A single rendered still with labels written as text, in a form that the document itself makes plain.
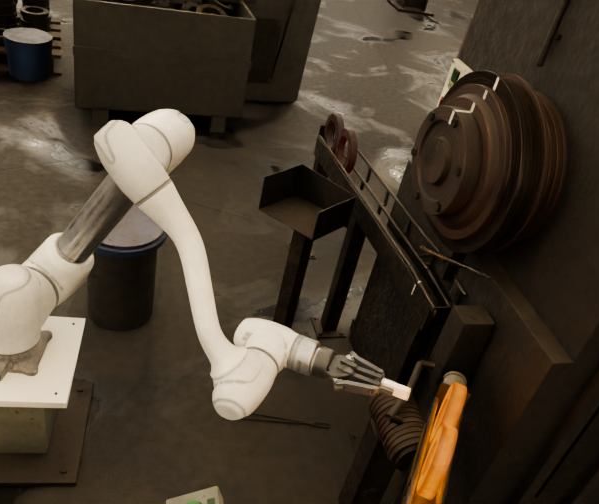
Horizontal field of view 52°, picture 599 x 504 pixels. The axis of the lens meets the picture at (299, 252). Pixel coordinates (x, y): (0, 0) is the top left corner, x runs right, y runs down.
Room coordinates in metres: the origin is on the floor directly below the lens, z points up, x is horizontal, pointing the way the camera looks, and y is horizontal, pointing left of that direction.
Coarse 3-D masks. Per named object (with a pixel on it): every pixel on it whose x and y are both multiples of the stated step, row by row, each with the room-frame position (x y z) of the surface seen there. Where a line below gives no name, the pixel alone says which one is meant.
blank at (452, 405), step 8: (456, 384) 1.04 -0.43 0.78; (448, 392) 1.06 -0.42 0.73; (456, 392) 1.01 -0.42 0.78; (464, 392) 1.02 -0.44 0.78; (448, 400) 1.00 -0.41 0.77; (456, 400) 0.99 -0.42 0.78; (464, 400) 1.00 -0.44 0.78; (440, 408) 1.06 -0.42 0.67; (448, 408) 0.97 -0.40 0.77; (456, 408) 0.97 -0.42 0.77; (440, 416) 1.03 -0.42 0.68; (448, 416) 0.96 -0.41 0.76; (456, 416) 0.96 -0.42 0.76; (440, 424) 0.95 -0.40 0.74; (448, 424) 0.95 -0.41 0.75; (456, 424) 0.95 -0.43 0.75; (432, 432) 1.00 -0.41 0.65; (432, 440) 0.95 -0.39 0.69
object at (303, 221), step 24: (264, 192) 1.91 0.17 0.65; (288, 192) 2.02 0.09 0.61; (312, 192) 2.02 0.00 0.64; (336, 192) 1.96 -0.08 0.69; (288, 216) 1.88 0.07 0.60; (312, 216) 1.91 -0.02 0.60; (336, 216) 1.84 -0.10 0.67; (312, 240) 1.75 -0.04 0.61; (288, 264) 1.88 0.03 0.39; (288, 288) 1.86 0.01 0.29; (288, 312) 1.86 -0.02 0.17
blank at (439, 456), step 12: (444, 432) 0.87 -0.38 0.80; (456, 432) 0.89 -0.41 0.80; (432, 444) 0.91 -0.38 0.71; (444, 444) 0.84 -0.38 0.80; (432, 456) 0.84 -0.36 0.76; (444, 456) 0.82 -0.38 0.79; (432, 468) 0.80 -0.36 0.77; (444, 468) 0.80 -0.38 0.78; (420, 480) 0.83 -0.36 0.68; (432, 480) 0.79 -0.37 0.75; (420, 492) 0.79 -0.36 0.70; (432, 492) 0.78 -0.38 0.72
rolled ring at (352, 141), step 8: (344, 128) 2.40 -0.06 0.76; (344, 136) 2.39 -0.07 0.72; (352, 136) 2.33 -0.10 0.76; (336, 144) 2.44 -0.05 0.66; (344, 144) 2.42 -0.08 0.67; (352, 144) 2.30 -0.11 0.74; (336, 152) 2.41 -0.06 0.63; (352, 152) 2.28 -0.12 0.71; (344, 160) 2.39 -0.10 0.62; (352, 160) 2.28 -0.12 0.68; (344, 168) 2.29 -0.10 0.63; (352, 168) 2.29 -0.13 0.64
